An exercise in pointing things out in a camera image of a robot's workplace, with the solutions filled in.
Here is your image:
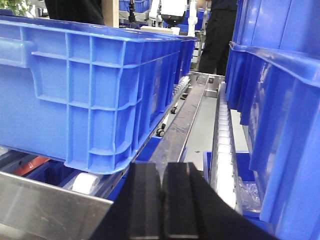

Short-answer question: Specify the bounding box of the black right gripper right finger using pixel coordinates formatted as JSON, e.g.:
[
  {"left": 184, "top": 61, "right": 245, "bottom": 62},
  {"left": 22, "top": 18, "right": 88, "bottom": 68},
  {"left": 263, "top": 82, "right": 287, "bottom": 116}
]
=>
[{"left": 162, "top": 162, "right": 275, "bottom": 240}]

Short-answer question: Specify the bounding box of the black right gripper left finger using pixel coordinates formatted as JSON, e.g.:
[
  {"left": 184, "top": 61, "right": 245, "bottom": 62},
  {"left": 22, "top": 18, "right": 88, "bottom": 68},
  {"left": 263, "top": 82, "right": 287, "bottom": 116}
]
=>
[{"left": 90, "top": 163, "right": 162, "bottom": 240}]

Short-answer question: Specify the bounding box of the large blue plastic bin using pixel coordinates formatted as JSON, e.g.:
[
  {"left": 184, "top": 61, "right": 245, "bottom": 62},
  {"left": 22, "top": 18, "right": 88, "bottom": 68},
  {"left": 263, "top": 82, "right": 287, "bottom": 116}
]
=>
[{"left": 0, "top": 16, "right": 183, "bottom": 175}]

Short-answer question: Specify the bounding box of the clear plastic bag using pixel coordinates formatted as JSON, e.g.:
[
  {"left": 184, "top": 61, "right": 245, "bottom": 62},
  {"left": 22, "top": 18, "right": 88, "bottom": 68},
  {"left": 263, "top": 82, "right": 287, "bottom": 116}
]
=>
[{"left": 238, "top": 177, "right": 262, "bottom": 214}]

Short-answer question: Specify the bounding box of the red plastic package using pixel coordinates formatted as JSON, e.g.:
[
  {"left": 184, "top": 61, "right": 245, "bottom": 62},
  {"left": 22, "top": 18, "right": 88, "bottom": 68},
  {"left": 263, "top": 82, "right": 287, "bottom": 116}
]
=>
[{"left": 13, "top": 156, "right": 50, "bottom": 176}]

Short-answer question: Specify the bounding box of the blue right stacked lower bin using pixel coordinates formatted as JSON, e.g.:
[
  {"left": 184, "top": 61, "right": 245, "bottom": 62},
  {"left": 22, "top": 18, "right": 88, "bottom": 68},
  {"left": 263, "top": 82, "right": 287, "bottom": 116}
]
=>
[{"left": 226, "top": 42, "right": 320, "bottom": 240}]

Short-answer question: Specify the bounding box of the blue stacked bin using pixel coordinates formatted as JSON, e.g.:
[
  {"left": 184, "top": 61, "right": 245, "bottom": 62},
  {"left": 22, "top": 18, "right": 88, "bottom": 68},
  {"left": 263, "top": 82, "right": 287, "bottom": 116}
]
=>
[
  {"left": 226, "top": 42, "right": 320, "bottom": 240},
  {"left": 232, "top": 0, "right": 320, "bottom": 55}
]

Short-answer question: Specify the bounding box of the blue far left bin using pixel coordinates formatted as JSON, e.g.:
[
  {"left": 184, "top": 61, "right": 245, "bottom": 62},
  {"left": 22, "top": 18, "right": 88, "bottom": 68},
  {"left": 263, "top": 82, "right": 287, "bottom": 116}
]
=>
[{"left": 141, "top": 28, "right": 197, "bottom": 85}]

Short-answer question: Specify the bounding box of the person in black trousers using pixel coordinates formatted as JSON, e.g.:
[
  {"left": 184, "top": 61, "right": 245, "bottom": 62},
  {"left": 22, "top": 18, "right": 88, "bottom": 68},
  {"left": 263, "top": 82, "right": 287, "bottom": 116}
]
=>
[{"left": 198, "top": 0, "right": 238, "bottom": 76}]

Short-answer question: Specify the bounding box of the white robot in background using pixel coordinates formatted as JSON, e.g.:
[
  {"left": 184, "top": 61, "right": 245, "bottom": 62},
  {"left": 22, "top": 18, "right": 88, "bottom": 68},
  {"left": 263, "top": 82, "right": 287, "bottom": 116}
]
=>
[{"left": 148, "top": 0, "right": 201, "bottom": 37}]

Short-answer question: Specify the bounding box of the blue right stacked upper bin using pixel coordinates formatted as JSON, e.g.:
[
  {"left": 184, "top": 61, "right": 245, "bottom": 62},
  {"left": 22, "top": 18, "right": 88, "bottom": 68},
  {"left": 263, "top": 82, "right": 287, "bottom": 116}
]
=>
[{"left": 232, "top": 0, "right": 320, "bottom": 55}]

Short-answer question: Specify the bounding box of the person in dark top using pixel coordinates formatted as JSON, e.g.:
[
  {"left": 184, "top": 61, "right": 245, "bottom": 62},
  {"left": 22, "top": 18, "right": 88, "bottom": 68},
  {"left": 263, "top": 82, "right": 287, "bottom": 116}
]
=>
[{"left": 44, "top": 0, "right": 104, "bottom": 25}]

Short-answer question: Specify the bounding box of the white roller track rail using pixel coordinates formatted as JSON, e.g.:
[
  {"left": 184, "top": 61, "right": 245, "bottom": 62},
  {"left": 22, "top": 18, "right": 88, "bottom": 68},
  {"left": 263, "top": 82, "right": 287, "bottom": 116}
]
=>
[{"left": 209, "top": 82, "right": 243, "bottom": 214}]

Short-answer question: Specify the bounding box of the steel divider rail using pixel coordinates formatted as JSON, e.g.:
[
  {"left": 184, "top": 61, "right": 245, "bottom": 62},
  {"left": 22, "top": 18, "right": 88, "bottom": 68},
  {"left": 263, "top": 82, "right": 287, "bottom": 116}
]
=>
[{"left": 149, "top": 73, "right": 210, "bottom": 176}]

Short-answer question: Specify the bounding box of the stainless steel shelf front rail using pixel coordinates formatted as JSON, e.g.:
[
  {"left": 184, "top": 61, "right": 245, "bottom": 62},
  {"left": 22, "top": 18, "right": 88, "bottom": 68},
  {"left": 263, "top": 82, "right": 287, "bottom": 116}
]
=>
[{"left": 0, "top": 172, "right": 113, "bottom": 240}]

